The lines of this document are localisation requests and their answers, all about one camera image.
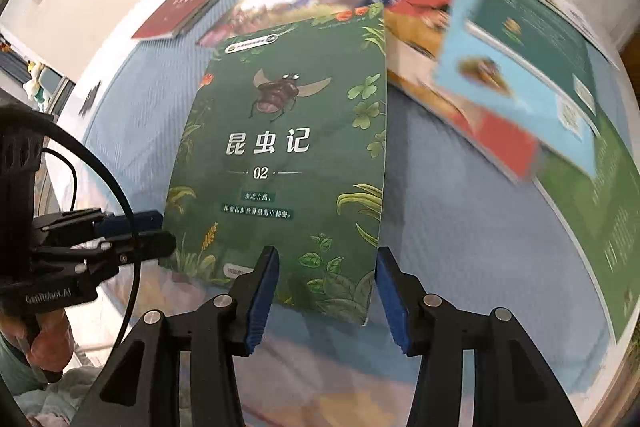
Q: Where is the orange red illustrated book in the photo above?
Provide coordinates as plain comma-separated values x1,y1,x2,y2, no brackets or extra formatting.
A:
382,0,543,185

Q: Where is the dark green beetle book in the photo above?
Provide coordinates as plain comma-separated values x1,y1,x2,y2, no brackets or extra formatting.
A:
161,4,388,327

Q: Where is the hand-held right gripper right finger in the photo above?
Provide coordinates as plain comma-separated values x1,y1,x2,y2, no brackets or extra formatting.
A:
375,247,583,427

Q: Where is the leaf print tablecloth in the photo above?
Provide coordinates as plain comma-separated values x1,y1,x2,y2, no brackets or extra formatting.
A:
45,37,616,427

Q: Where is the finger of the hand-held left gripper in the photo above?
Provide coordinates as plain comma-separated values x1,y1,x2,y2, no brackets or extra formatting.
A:
36,231,177,281
31,208,166,249

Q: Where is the light blue paperback book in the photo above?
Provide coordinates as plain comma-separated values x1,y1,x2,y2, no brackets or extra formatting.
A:
434,0,601,180

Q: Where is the green paperback book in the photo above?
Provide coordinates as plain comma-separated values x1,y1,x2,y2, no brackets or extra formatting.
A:
535,107,640,343

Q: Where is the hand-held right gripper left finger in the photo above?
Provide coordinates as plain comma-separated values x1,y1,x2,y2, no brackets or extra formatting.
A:
70,245,281,427

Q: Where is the blue quilted mat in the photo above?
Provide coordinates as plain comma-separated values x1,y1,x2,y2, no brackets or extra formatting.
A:
80,0,640,358

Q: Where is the dark teal book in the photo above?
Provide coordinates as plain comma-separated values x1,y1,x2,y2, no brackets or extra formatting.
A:
465,0,618,130

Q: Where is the person's left hand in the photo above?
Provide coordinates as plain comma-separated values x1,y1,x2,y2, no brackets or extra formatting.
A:
26,308,77,384

